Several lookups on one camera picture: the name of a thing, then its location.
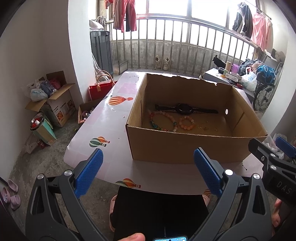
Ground red gift bag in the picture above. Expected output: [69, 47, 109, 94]
[89, 70, 115, 100]

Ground grey side table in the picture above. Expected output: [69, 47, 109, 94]
[203, 68, 255, 103]

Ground person's right hand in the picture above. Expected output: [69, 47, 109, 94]
[271, 199, 282, 229]

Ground printed cardboard box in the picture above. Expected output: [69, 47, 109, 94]
[25, 71, 77, 128]

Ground red hanging garment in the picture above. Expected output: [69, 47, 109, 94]
[125, 0, 137, 32]

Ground white bedding bundle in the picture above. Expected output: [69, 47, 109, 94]
[89, 19, 104, 30]

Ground small cardboard box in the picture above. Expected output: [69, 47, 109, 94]
[77, 100, 103, 124]

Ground grey cabinet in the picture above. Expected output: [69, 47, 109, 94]
[90, 30, 114, 76]

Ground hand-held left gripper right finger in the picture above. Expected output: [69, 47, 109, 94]
[188, 148, 271, 241]

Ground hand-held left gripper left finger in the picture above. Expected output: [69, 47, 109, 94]
[25, 148, 104, 241]

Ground wheelchair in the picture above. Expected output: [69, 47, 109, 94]
[252, 54, 284, 112]

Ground light pink hanging garment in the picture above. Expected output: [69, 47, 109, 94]
[251, 10, 273, 50]

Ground metal balcony railing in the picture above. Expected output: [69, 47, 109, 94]
[110, 16, 262, 78]

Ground white flat box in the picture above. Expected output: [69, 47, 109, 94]
[223, 72, 242, 80]

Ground pile of clothes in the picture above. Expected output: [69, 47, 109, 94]
[238, 59, 262, 76]

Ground person's left hand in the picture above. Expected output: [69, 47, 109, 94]
[114, 233, 146, 241]

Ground white plastic bag blue print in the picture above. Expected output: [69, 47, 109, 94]
[241, 71, 258, 91]

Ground metal frame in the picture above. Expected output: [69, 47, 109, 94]
[112, 60, 129, 75]

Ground dark hanging jacket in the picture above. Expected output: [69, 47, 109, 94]
[232, 2, 253, 39]

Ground dusty pink hanging garment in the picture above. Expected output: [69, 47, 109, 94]
[113, 0, 126, 33]

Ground person's black trousers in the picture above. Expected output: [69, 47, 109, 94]
[112, 185, 210, 241]

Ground small orange bead bracelet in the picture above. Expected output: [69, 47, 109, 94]
[178, 116, 196, 130]

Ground black wrist watch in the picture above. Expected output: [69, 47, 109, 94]
[154, 103, 219, 115]

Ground teal gift bag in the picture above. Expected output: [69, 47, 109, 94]
[30, 112, 58, 146]

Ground white plastic bag red print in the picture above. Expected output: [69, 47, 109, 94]
[262, 133, 288, 160]

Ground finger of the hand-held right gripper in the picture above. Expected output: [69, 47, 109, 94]
[248, 138, 284, 166]
[275, 137, 296, 165]

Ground large multicolour bead bracelet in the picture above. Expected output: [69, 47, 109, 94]
[149, 111, 179, 133]

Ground beige cap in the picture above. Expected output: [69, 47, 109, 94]
[272, 49, 286, 62]

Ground black device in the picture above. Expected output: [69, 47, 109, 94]
[212, 55, 227, 70]

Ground smartphone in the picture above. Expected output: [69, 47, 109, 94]
[153, 236, 188, 241]

